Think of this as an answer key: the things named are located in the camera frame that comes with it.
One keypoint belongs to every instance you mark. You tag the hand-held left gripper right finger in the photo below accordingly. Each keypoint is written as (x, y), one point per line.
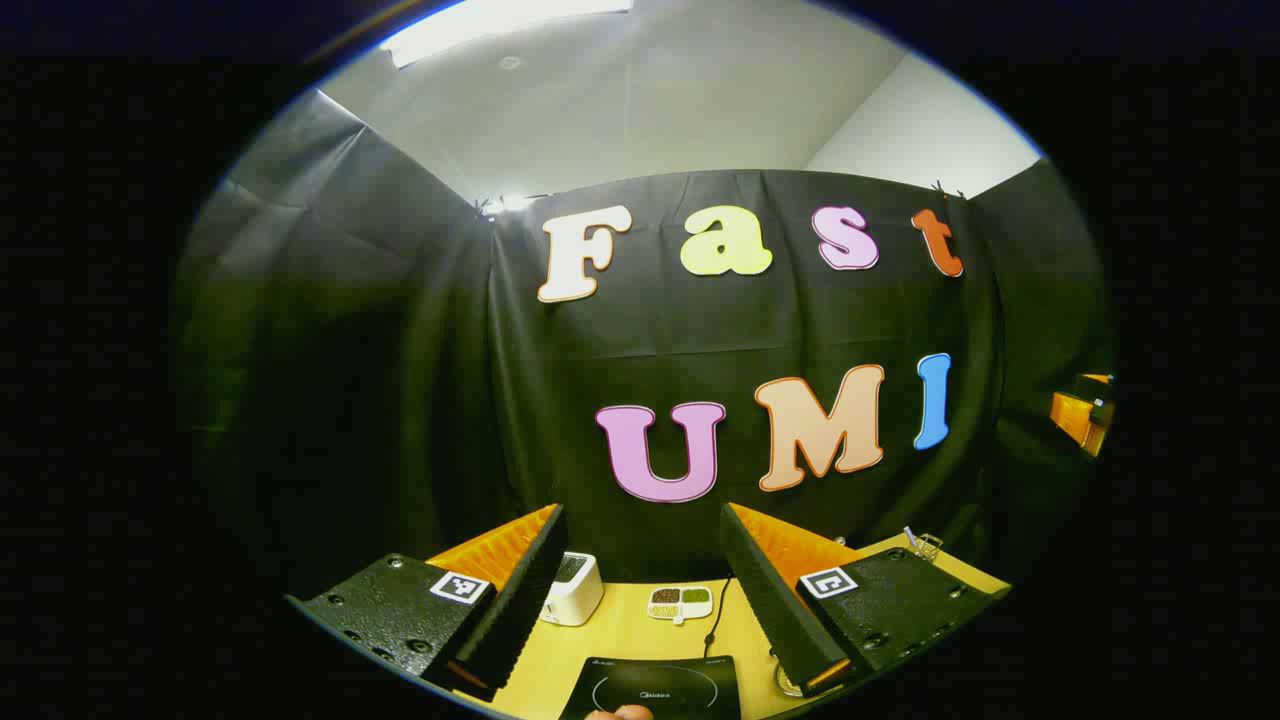
(770, 610)

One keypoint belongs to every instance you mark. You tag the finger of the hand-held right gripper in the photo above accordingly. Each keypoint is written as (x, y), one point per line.
(1070, 415)

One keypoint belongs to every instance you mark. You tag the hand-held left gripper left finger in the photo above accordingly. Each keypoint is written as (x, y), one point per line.
(520, 610)

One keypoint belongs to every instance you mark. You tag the black induction cooktop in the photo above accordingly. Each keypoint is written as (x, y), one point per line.
(650, 690)

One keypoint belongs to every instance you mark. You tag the white toaster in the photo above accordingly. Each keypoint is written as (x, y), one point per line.
(575, 595)

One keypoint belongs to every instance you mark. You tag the white divided dish of beans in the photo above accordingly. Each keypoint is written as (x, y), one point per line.
(680, 603)

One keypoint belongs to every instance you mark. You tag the clear glass cup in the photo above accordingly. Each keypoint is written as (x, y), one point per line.
(928, 548)

